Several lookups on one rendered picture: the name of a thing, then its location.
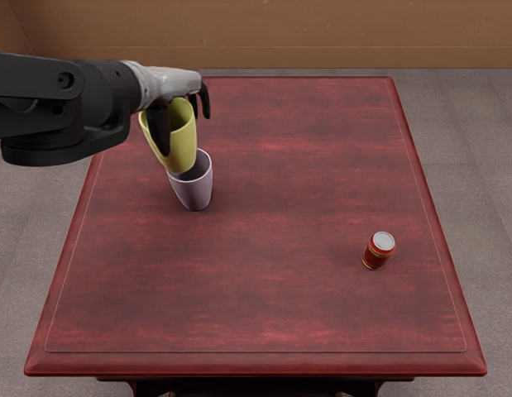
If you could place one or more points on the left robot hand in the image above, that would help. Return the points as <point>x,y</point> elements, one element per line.
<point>166,80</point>

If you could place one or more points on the yellow-green cup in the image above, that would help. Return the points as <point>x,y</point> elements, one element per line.
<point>179,138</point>

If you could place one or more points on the pale lilac cup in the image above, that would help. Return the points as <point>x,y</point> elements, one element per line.
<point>193,190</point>

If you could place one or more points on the red can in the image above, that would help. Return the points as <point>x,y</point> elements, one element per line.
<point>377,251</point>

